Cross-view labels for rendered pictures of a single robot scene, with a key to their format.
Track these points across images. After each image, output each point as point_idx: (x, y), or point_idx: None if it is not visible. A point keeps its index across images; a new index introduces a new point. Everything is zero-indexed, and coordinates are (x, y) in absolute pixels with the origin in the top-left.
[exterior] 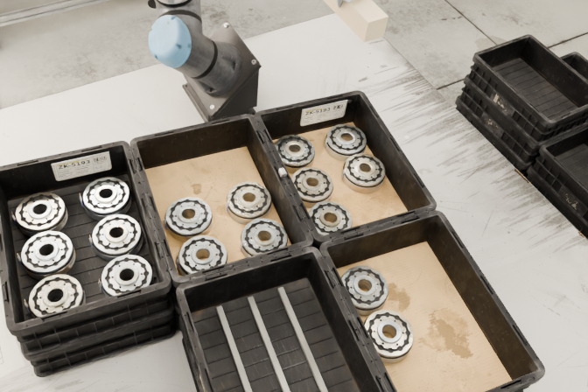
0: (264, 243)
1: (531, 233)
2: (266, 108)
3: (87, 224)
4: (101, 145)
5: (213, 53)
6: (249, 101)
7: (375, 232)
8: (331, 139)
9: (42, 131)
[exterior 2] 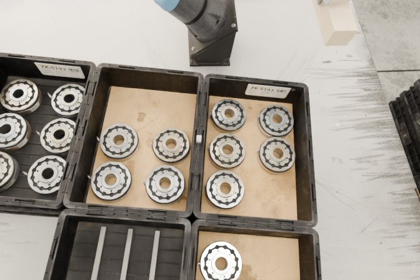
0: (161, 190)
1: (400, 252)
2: (239, 60)
3: (50, 115)
4: (74, 60)
5: (200, 9)
6: (224, 53)
7: (248, 228)
8: (264, 115)
9: (77, 24)
